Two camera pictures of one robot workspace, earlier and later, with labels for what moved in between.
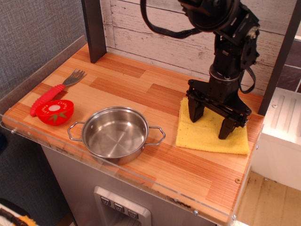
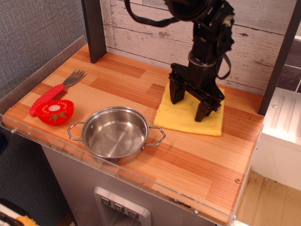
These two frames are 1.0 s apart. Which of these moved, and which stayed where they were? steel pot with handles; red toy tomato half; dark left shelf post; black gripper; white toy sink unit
Moved: black gripper
Stayed: white toy sink unit; steel pot with handles; dark left shelf post; red toy tomato half
